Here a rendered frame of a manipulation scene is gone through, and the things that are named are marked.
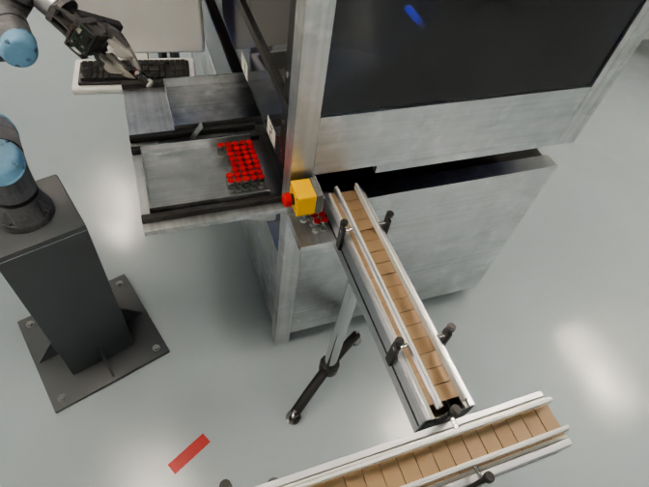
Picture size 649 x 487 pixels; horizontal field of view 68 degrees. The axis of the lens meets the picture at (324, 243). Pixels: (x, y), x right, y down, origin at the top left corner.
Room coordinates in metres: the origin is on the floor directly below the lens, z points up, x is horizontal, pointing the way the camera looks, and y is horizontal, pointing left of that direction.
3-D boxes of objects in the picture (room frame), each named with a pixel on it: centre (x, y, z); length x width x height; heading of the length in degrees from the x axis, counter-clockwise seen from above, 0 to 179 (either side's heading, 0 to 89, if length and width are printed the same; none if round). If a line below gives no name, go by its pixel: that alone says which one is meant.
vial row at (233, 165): (1.06, 0.32, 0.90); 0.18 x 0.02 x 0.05; 27
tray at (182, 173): (1.02, 0.40, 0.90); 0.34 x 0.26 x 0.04; 117
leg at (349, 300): (0.85, -0.11, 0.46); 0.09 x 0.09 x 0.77; 28
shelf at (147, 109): (1.19, 0.44, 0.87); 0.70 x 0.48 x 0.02; 28
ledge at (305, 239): (0.91, 0.03, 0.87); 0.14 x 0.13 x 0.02; 118
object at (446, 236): (2.09, 0.16, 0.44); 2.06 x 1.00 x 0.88; 28
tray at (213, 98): (1.37, 0.45, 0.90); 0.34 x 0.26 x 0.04; 118
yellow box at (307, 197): (0.91, 0.08, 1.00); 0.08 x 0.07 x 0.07; 118
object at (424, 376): (0.72, -0.18, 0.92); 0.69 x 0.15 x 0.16; 28
